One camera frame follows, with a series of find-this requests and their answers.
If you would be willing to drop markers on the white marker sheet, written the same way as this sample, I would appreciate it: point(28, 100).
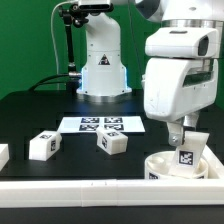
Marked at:
point(127, 124)

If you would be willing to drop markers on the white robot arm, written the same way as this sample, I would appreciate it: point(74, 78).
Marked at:
point(103, 74)

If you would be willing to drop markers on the white left fence bar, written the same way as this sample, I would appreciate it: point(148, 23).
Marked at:
point(4, 155)

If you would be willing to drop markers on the white front fence bar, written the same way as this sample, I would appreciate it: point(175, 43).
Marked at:
point(95, 193)

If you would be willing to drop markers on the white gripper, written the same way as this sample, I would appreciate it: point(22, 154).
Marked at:
point(181, 76)

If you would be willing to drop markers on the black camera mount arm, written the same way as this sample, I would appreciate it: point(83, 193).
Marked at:
point(72, 16)

